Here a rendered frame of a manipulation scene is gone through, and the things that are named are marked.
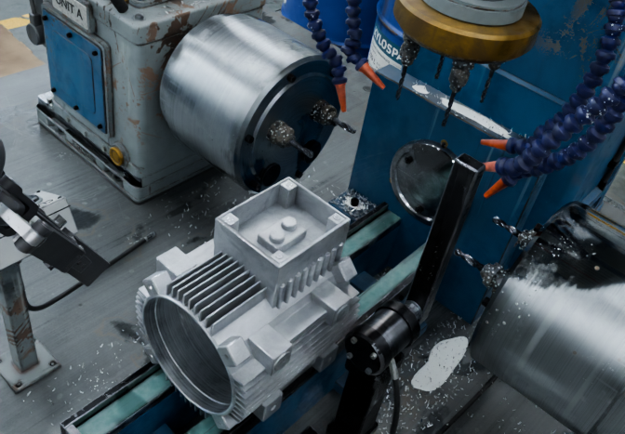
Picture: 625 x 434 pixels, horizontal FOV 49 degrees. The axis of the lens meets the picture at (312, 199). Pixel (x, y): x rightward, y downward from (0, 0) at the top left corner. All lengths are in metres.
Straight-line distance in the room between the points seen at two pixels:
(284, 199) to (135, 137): 0.46
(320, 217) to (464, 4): 0.30
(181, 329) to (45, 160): 0.63
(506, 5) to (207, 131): 0.47
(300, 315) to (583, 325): 0.31
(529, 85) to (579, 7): 0.14
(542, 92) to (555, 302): 0.38
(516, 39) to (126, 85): 0.64
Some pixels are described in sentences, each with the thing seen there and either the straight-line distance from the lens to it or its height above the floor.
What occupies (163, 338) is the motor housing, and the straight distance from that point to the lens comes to 0.87.
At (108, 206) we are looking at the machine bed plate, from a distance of 1.30.
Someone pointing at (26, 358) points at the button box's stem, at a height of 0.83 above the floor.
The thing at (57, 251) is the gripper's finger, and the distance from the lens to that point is 0.58.
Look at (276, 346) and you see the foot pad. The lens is 0.74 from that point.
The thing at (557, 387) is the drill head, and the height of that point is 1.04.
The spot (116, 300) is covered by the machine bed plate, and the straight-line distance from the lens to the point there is 1.14.
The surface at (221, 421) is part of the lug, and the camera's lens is 0.82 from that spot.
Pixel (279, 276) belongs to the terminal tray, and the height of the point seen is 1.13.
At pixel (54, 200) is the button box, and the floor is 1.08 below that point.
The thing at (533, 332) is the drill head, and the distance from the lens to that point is 0.83.
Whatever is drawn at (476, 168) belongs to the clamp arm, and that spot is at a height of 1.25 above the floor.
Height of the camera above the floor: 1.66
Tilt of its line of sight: 40 degrees down
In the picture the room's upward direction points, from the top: 11 degrees clockwise
